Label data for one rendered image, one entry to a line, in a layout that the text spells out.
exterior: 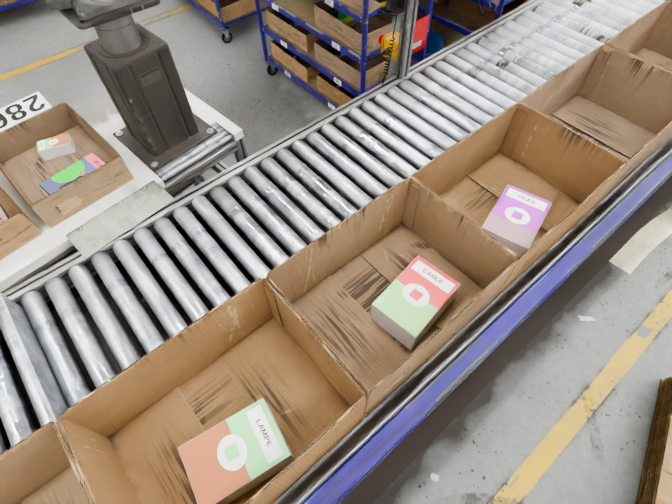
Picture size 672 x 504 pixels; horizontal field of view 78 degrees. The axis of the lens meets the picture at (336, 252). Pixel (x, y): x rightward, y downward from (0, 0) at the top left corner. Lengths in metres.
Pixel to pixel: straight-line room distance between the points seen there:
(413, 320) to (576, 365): 1.28
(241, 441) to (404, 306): 0.39
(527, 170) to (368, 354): 0.69
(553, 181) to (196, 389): 1.01
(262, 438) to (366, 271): 0.43
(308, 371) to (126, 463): 0.36
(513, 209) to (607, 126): 0.53
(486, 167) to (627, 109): 0.49
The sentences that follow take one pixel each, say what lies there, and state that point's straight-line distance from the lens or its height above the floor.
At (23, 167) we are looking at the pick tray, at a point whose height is 0.76.
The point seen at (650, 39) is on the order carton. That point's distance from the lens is 1.93.
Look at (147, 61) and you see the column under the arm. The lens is 1.40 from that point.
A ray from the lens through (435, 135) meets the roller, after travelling 1.53.
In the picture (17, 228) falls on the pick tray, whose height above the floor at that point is 0.81.
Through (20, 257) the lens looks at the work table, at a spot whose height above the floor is 0.75.
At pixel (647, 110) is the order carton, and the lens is 1.54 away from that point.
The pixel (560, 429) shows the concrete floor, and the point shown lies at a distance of 1.94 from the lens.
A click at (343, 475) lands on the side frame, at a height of 0.91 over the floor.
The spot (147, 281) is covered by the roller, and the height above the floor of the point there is 0.75.
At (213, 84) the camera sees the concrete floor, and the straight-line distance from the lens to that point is 3.21.
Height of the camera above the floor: 1.72
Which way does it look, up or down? 56 degrees down
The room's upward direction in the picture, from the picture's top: 2 degrees counter-clockwise
